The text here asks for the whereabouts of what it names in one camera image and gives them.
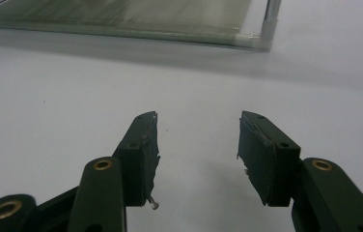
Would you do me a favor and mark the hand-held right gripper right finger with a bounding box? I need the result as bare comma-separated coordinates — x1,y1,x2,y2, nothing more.
237,110,363,232

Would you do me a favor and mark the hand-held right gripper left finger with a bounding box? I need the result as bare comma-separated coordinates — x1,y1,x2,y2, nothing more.
67,111,161,232

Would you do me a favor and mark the metal pole with white joint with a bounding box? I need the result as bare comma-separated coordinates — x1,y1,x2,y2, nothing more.
234,0,283,52

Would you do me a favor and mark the green translucent panel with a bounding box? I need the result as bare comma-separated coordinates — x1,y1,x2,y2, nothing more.
0,0,255,46

